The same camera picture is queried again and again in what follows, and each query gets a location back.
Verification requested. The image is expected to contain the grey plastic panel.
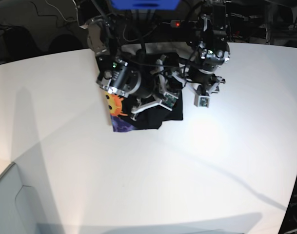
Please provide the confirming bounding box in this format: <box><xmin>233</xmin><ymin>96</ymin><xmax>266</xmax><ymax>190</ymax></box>
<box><xmin>0</xmin><ymin>162</ymin><xmax>66</xmax><ymax>234</ymax></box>

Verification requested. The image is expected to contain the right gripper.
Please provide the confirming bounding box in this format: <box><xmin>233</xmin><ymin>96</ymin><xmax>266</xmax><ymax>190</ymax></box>
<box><xmin>96</xmin><ymin>58</ymin><xmax>163</xmax><ymax>98</ymax></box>

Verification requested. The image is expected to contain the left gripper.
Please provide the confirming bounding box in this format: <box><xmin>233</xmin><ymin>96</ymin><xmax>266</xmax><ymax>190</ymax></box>
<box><xmin>187</xmin><ymin>47</ymin><xmax>230</xmax><ymax>85</ymax></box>

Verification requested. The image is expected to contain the blue box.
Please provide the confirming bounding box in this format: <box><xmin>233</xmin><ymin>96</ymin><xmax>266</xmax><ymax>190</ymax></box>
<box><xmin>111</xmin><ymin>0</ymin><xmax>180</xmax><ymax>10</ymax></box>

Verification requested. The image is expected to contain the black T-shirt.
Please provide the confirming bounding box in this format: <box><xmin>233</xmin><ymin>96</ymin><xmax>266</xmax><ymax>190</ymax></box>
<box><xmin>94</xmin><ymin>50</ymin><xmax>184</xmax><ymax>133</ymax></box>

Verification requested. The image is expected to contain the grey power strip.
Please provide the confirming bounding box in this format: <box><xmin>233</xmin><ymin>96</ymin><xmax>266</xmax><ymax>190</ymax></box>
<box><xmin>170</xmin><ymin>19</ymin><xmax>197</xmax><ymax>28</ymax></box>

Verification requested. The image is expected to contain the white coiled cable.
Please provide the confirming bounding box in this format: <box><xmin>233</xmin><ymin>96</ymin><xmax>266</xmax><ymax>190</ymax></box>
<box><xmin>44</xmin><ymin>0</ymin><xmax>80</xmax><ymax>25</ymax></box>

